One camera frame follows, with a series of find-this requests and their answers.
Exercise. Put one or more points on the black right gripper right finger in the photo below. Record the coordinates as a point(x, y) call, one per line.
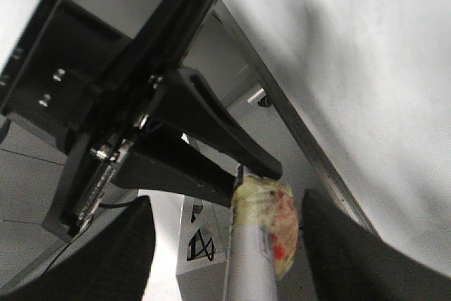
point(350, 263)

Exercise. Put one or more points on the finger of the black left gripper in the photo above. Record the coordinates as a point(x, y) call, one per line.
point(167, 163)
point(184, 100)

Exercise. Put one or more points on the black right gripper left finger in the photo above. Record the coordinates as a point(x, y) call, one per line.
point(114, 265)

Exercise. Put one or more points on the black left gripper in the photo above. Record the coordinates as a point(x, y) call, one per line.
point(83, 87)

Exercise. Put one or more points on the white black whiteboard marker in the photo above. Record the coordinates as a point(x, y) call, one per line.
point(250, 270)

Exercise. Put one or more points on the yellowish tape wad with red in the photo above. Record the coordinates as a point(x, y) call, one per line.
point(269, 204)

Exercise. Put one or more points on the white whiteboard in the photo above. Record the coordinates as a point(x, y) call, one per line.
point(371, 80)

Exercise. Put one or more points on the grey metal stand base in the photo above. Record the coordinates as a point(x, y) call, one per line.
point(202, 249)

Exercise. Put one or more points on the aluminium whiteboard tray frame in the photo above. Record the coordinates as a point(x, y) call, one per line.
point(331, 180)

